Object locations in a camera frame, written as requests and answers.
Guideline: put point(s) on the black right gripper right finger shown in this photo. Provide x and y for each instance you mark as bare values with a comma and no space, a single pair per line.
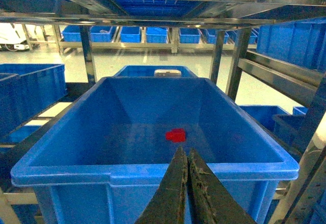
209,200

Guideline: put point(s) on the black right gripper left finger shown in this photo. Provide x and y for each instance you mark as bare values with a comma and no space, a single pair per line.
168,202

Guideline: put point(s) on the red toy block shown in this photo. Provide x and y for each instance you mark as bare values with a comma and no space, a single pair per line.
176,135

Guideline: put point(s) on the large blue plastic bin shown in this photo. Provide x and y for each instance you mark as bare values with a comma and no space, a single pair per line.
103,160

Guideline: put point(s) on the white object in rear bin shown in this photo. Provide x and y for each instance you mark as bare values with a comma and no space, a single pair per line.
167,73

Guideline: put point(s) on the blue bin on left shelf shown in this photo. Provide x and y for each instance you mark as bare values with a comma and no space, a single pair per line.
27,90

